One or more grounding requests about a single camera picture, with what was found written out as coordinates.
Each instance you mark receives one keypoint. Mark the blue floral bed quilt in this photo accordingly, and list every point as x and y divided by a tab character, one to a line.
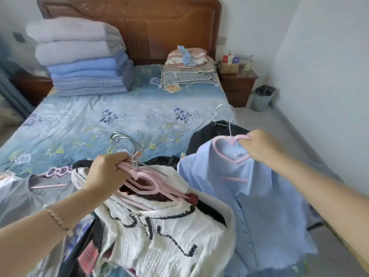
129	118

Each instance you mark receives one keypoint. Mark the blue floral curtain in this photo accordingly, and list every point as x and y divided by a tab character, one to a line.
11	92

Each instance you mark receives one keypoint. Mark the white bottle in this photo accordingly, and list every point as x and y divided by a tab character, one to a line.
230	59

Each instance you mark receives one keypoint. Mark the striped pillow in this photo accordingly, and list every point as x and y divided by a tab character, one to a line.
201	56

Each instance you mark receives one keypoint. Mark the pale blue folded blanket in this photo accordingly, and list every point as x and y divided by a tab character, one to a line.
92	85

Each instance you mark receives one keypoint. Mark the black glossy jacket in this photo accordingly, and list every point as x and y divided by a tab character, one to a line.
201	138

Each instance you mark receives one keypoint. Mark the person's left hand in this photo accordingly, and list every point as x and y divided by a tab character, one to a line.
106	173

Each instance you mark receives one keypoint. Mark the white wall socket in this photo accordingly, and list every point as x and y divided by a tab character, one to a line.
222	40

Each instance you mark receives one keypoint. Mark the grey checked pillow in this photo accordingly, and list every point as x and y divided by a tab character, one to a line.
187	76

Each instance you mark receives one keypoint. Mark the person's right hand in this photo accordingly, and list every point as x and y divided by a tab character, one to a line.
265	147

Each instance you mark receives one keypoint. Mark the pink plastic hanger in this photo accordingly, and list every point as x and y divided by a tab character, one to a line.
223	155

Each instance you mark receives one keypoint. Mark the light blue shirt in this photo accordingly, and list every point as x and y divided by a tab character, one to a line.
259	213

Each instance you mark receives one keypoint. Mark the pink bow hanger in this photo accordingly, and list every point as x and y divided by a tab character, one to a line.
56	172

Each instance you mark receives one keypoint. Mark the black wall socket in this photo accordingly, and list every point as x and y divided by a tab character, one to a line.
18	37

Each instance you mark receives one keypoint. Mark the brown cardboard box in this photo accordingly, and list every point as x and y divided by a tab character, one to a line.
227	68

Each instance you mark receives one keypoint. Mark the white knit cardigan black trim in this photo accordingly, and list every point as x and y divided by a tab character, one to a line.
173	227

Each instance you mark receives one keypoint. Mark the small blue box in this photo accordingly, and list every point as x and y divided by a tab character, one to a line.
237	60

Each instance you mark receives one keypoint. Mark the person's left forearm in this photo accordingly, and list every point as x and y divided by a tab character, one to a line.
28	239

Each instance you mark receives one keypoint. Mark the grey t-shirt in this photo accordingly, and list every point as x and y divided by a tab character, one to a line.
23	199

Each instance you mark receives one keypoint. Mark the grey plastic holder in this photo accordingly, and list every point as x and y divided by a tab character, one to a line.
261	102

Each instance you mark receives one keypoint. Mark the dark wooden nightstand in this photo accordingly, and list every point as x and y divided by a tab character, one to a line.
34	89
237	89

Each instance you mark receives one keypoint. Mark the black red plaid garment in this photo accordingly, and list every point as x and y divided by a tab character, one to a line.
213	213

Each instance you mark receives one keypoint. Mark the brown wooden headboard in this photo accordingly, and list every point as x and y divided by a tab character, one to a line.
158	25

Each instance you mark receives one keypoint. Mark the person's right forearm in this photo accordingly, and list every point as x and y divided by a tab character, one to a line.
331	199

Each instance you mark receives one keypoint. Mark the red bottle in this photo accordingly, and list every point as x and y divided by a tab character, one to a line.
225	59

